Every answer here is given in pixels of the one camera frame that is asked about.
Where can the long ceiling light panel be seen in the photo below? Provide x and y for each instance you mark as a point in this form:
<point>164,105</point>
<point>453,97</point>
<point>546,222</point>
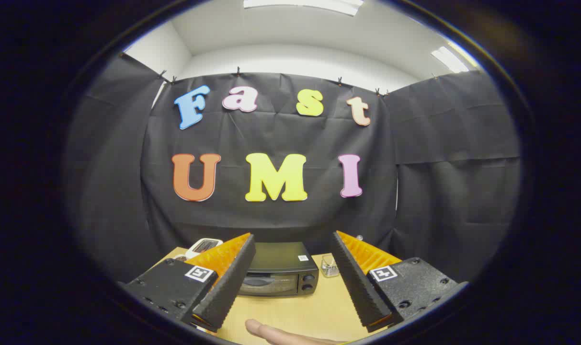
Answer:
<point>304,5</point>

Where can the white power strip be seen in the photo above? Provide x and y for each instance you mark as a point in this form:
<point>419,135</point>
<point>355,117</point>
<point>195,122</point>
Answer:
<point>194,250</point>

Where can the small ceiling light panel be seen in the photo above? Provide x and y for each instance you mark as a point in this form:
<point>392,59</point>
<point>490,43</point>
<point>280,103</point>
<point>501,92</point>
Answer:
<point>449,60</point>

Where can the black toaster oven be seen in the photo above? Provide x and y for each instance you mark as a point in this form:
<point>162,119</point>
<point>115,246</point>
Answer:
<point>280,258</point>

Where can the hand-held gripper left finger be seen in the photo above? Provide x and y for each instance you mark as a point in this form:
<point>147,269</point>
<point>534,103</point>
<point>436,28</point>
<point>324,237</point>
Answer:
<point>233,282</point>

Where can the clear glass container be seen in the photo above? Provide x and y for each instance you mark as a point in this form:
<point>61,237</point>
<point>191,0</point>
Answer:
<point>329,267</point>

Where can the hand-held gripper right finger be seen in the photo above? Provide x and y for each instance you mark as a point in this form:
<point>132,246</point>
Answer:
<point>355,282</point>

